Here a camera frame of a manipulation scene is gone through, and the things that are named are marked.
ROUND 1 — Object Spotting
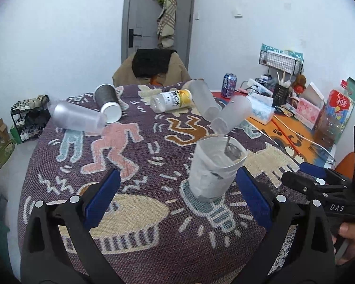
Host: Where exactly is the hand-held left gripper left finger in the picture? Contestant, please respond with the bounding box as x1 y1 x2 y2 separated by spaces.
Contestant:
19 169 122 284

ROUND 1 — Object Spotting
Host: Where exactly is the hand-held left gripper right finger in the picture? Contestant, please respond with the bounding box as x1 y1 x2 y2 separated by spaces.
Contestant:
236 167 336 284

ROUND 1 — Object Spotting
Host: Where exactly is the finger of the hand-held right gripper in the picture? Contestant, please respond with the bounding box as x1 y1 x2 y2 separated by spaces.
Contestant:
300 162 353 184
281 171 324 200

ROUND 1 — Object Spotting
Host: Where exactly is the frosted plastic cup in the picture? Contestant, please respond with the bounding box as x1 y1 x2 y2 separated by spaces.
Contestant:
49 101 107 133
188 134 248 202
211 95 253 134
189 79 222 122

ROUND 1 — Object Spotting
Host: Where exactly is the dark grey paper cup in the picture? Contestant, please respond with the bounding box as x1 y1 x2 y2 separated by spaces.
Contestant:
94 83 123 123

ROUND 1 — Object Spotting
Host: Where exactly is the person's right hand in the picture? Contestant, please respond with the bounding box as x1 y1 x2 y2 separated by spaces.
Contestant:
332 218 355 258

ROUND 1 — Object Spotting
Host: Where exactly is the orange rounded object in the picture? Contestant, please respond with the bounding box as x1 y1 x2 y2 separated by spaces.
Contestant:
335 152 355 179

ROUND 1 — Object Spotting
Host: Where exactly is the orange printed mat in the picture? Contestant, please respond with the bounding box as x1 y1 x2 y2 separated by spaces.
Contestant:
211 91 336 167

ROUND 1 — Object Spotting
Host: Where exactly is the plastic bottle with red label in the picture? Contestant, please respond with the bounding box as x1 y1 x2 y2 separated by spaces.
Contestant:
313 80 355 148

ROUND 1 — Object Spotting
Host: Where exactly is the pink box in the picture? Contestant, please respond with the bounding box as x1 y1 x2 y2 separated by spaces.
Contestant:
295 98 323 130

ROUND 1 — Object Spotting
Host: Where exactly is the printed figure blanket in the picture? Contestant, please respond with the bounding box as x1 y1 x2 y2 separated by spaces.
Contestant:
18 80 309 276

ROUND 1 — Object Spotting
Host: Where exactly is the blue tissue pack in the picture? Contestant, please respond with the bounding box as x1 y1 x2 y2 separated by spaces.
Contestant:
249 93 276 125

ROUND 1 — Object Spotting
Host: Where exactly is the black pen holder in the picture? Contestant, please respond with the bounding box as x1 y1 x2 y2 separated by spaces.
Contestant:
272 83 291 106

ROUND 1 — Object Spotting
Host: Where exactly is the brown plush toy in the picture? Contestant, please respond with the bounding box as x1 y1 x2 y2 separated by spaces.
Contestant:
293 75 308 93

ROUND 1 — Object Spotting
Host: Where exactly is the green carton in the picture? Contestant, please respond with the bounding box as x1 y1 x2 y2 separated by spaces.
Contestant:
345 77 355 119

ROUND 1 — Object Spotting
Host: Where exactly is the black shoe rack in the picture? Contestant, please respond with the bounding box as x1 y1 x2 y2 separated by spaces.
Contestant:
10 95 51 144

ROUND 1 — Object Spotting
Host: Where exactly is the purple soda can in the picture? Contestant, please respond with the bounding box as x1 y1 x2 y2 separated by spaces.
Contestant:
222 73 238 98

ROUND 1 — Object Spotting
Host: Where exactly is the white and yellow bottle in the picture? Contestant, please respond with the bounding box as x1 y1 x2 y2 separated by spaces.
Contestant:
150 89 193 114

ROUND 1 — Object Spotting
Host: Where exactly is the black garment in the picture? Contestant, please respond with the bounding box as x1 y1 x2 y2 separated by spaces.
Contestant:
132 48 178 77

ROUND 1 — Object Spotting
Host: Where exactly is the chair with brown jacket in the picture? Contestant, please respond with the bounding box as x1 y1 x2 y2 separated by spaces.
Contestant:
112 49 191 86

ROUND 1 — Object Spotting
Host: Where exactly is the grey door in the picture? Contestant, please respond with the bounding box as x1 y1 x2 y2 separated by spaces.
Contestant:
120 0 196 71

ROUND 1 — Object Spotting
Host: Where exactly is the plaid hanging towel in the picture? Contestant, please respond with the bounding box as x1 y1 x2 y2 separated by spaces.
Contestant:
156 0 177 49

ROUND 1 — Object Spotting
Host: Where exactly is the white cable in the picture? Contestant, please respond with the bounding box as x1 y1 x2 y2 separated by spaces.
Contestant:
272 114 336 162

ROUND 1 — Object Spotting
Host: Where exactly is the black wire basket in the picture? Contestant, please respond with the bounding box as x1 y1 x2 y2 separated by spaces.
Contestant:
258 50 303 75

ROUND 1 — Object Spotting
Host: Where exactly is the black door handle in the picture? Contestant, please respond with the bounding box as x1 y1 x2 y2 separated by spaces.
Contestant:
128 29 142 48

